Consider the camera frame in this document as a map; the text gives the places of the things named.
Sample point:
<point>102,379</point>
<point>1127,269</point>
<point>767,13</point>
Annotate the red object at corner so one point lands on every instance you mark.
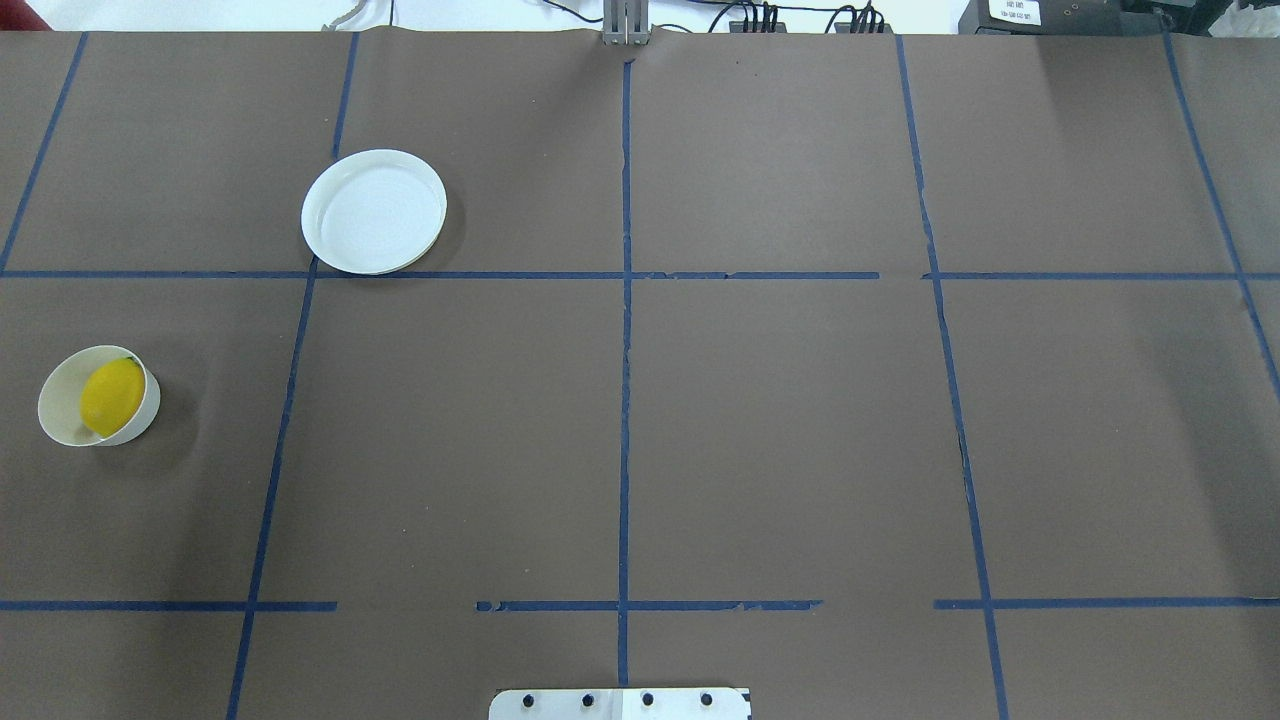
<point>19,16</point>

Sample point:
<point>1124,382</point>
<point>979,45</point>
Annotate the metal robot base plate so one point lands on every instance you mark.
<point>623,703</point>

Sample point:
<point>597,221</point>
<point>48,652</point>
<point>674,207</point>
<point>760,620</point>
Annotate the white round plate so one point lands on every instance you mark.
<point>374,213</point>

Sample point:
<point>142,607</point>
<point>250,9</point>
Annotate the long blue tape strip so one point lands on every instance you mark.
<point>627,326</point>

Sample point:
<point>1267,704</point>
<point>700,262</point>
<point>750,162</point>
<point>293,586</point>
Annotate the crossing blue tape strip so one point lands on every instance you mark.
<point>452,276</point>

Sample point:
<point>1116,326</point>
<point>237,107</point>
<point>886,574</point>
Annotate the black labelled device box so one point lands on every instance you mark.
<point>1059,18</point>

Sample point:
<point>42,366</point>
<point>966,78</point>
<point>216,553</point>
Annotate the yellow lemon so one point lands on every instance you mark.
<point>112,395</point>

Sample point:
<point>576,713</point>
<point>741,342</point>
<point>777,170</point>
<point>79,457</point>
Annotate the white paper bowl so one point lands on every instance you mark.
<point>58,402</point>

